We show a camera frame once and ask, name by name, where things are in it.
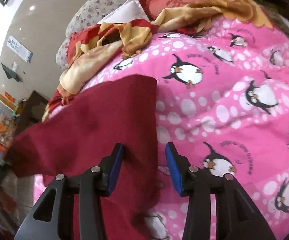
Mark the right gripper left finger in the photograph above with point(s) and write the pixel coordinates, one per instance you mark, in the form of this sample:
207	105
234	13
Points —
52	216

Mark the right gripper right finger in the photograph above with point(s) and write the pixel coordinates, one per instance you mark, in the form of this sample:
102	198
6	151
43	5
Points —
237	215

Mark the dark red fleece garment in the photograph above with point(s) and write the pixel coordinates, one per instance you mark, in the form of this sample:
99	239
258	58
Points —
85	131

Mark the orange picture on table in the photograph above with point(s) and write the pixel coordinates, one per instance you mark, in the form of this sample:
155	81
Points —
7	130

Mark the dark wooden console table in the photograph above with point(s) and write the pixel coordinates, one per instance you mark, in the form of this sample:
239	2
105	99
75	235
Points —
32	113

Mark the pink penguin print quilt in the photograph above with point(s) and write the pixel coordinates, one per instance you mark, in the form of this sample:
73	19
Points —
223	100

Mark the red and gold blanket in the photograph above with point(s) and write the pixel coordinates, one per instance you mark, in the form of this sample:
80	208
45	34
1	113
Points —
91	49

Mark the white square pillow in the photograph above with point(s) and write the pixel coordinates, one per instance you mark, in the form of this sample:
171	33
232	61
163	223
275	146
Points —
127	12

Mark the white wall notice poster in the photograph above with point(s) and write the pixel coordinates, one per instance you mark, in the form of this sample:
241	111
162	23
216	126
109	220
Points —
19	49

